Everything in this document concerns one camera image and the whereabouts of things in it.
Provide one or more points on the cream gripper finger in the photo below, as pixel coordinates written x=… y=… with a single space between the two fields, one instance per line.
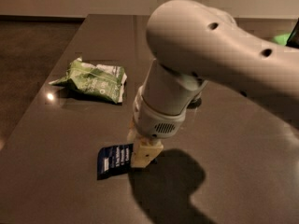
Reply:
x=145 y=151
x=132 y=132

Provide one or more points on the grey vented gripper body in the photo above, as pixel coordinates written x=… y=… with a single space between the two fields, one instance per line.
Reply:
x=154 y=123

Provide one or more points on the dark blue snack bar wrapper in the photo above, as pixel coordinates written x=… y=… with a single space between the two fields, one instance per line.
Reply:
x=114 y=160

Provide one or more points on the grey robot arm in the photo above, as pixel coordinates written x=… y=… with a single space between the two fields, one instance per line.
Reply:
x=193 y=44

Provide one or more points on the silver green soda can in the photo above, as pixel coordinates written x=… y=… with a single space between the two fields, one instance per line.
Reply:
x=196 y=98

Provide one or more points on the green crumpled chip bag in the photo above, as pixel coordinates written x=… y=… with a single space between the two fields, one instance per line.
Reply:
x=101 y=81

